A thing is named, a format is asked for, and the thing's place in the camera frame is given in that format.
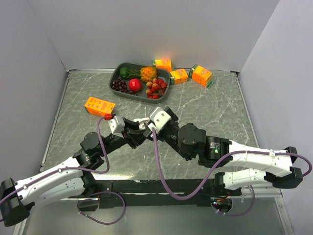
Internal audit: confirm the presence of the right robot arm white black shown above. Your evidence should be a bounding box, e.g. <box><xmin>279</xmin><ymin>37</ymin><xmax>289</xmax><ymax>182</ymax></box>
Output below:
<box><xmin>139</xmin><ymin>107</ymin><xmax>303</xmax><ymax>195</ymax></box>

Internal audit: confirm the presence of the orange box middle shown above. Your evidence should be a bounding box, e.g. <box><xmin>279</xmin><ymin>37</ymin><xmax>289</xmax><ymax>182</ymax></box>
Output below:
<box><xmin>170</xmin><ymin>69</ymin><xmax>188</xmax><ymax>85</ymax></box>

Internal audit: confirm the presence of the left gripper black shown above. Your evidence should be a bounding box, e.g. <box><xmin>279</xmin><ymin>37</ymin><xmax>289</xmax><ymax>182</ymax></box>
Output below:
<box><xmin>98</xmin><ymin>117</ymin><xmax>146</xmax><ymax>157</ymax></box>

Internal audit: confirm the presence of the orange box front left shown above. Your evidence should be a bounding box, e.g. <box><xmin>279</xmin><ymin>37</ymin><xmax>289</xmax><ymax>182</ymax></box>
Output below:
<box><xmin>84</xmin><ymin>96</ymin><xmax>115</xmax><ymax>117</ymax></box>

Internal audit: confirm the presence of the orange box right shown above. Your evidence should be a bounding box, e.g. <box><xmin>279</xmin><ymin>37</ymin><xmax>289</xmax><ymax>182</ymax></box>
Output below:
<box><xmin>188</xmin><ymin>64</ymin><xmax>212</xmax><ymax>88</ymax></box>

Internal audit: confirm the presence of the aluminium frame left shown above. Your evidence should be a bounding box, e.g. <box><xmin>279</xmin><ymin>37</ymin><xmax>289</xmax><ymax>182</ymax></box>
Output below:
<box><xmin>12</xmin><ymin>71</ymin><xmax>71</xmax><ymax>235</ymax></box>

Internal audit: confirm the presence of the green herb sprig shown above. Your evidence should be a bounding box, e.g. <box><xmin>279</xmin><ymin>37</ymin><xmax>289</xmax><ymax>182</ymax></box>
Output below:
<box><xmin>127</xmin><ymin>68</ymin><xmax>141</xmax><ymax>79</ymax></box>

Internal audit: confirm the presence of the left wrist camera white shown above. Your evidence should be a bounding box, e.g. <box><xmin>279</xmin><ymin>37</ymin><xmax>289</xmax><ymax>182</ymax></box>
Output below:
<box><xmin>108</xmin><ymin>116</ymin><xmax>125</xmax><ymax>135</ymax></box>

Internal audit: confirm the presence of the green fruit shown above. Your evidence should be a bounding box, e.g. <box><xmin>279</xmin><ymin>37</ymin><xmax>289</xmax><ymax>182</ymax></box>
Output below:
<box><xmin>119</xmin><ymin>67</ymin><xmax>129</xmax><ymax>79</ymax></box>

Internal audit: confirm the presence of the dark grape bunch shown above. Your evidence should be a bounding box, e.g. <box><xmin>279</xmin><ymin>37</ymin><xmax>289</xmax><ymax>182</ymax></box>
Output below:
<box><xmin>111</xmin><ymin>79</ymin><xmax>135</xmax><ymax>95</ymax></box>

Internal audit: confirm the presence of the dark grey fruit tray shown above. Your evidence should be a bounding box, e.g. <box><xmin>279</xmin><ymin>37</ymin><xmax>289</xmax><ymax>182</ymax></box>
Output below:
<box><xmin>109</xmin><ymin>63</ymin><xmax>171</xmax><ymax>104</ymax></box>

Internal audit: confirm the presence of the red pomegranate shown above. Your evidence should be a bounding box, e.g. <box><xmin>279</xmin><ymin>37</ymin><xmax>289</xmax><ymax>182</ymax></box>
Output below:
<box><xmin>128</xmin><ymin>78</ymin><xmax>142</xmax><ymax>93</ymax></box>

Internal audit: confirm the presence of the orange box back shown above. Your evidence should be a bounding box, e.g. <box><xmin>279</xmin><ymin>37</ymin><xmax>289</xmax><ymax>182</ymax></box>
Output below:
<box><xmin>152</xmin><ymin>59</ymin><xmax>173</xmax><ymax>72</ymax></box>

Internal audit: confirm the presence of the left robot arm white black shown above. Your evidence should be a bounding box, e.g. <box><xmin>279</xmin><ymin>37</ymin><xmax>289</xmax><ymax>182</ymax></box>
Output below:
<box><xmin>0</xmin><ymin>116</ymin><xmax>149</xmax><ymax>227</ymax></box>

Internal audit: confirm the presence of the orange box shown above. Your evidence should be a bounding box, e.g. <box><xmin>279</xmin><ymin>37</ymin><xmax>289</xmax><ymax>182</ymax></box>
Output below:
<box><xmin>170</xmin><ymin>69</ymin><xmax>188</xmax><ymax>85</ymax></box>
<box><xmin>188</xmin><ymin>64</ymin><xmax>212</xmax><ymax>88</ymax></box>
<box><xmin>84</xmin><ymin>96</ymin><xmax>115</xmax><ymax>117</ymax></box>
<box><xmin>152</xmin><ymin>59</ymin><xmax>173</xmax><ymax>72</ymax></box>

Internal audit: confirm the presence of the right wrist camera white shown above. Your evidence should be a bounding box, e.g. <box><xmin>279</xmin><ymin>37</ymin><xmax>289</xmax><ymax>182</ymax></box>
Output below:
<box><xmin>148</xmin><ymin>107</ymin><xmax>171</xmax><ymax>134</ymax></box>

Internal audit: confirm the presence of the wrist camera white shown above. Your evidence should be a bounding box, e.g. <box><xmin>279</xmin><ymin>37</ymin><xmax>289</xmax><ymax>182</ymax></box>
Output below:
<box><xmin>108</xmin><ymin>116</ymin><xmax>125</xmax><ymax>135</ymax></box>
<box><xmin>148</xmin><ymin>107</ymin><xmax>171</xmax><ymax>134</ymax></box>

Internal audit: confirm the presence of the red lychee bunch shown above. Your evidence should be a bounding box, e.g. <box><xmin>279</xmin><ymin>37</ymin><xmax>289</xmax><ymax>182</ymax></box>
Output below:
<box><xmin>146</xmin><ymin>78</ymin><xmax>168</xmax><ymax>99</ymax></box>

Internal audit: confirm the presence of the white charging case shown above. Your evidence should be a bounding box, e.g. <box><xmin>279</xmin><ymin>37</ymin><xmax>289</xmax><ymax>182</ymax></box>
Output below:
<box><xmin>133</xmin><ymin>117</ymin><xmax>150</xmax><ymax>130</ymax></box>

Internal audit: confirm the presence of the orange spiky fruit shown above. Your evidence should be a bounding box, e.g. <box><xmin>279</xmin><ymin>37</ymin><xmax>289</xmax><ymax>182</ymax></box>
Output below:
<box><xmin>139</xmin><ymin>66</ymin><xmax>157</xmax><ymax>83</ymax></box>

